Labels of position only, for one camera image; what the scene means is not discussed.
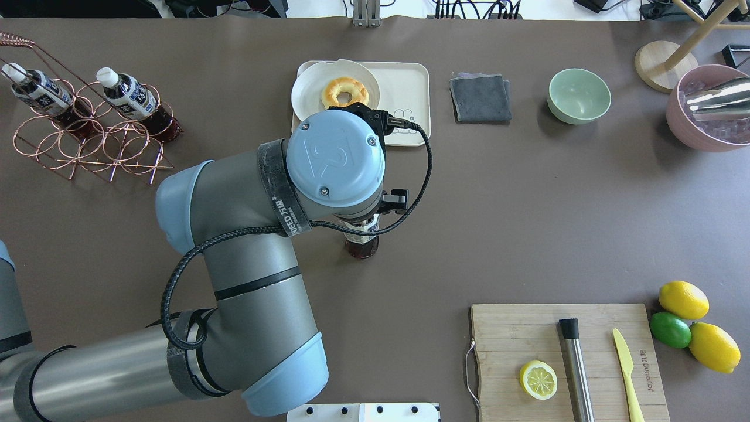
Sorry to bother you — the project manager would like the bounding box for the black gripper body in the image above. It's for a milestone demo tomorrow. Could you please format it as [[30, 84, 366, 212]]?
[[328, 102, 410, 216]]

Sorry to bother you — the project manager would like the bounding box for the dark tea bottle white cap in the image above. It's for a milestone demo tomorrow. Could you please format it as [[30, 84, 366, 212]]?
[[341, 213, 380, 260]]

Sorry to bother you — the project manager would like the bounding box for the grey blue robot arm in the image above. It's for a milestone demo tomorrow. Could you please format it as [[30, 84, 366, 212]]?
[[2, 103, 428, 421]]

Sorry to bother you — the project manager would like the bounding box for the cream rectangular tray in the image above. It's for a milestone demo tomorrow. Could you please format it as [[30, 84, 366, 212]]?
[[290, 59, 431, 137]]

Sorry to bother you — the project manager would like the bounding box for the tea bottle right in rack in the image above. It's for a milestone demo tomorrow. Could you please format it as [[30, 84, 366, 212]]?
[[96, 67, 182, 144]]

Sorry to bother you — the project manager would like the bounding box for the tea bottle in rack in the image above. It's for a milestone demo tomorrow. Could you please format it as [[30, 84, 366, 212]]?
[[2, 63, 96, 139], [96, 67, 182, 144]]

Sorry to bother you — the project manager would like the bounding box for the tea bottle left in rack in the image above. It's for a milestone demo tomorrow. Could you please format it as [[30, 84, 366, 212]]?
[[2, 63, 96, 139]]

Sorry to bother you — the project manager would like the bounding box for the glazed donut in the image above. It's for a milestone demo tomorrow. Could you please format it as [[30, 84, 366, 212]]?
[[321, 77, 370, 107]]

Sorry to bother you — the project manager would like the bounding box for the grey folded cloth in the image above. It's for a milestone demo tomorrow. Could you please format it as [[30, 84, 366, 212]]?
[[448, 72, 513, 123]]

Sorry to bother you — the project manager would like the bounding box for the white plate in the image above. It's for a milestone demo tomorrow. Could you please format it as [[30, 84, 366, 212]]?
[[291, 59, 380, 121]]

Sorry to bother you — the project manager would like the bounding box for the bamboo cutting board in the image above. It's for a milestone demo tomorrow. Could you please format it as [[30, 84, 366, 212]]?
[[471, 304, 670, 421]]

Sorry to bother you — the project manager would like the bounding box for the green ceramic bowl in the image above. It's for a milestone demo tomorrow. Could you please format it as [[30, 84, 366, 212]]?
[[547, 69, 612, 125]]

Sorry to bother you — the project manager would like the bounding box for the steel muddler black tip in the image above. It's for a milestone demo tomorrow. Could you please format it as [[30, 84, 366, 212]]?
[[559, 318, 595, 421]]

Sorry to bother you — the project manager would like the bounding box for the half lemon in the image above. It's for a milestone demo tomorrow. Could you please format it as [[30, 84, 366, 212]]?
[[518, 360, 558, 400]]

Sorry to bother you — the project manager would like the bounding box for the whole lemon upper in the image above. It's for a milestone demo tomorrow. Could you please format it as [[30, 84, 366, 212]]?
[[658, 280, 710, 320]]

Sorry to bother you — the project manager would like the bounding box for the whole lemon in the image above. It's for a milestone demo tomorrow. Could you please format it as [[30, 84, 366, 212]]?
[[688, 322, 741, 374], [658, 280, 710, 320]]

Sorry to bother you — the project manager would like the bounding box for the green lime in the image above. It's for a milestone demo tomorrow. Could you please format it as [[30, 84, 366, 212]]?
[[649, 311, 692, 348]]

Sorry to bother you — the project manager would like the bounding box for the pink ice bowl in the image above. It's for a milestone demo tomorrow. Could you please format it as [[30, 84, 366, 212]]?
[[666, 64, 748, 152]]

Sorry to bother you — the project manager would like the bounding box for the yellow plastic knife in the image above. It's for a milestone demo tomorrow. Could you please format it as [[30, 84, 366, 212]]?
[[612, 328, 645, 422]]

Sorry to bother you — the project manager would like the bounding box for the whole lemon lower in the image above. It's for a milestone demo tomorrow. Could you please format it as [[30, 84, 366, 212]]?
[[688, 322, 741, 374]]

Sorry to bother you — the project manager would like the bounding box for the steel ice scoop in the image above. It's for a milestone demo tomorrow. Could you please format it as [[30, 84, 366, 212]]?
[[686, 77, 749, 122]]

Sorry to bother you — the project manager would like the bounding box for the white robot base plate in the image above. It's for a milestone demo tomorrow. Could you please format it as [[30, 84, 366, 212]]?
[[286, 401, 441, 421]]

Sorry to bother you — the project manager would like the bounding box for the copper wire bottle rack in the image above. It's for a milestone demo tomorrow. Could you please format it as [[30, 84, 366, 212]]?
[[2, 32, 176, 184]]

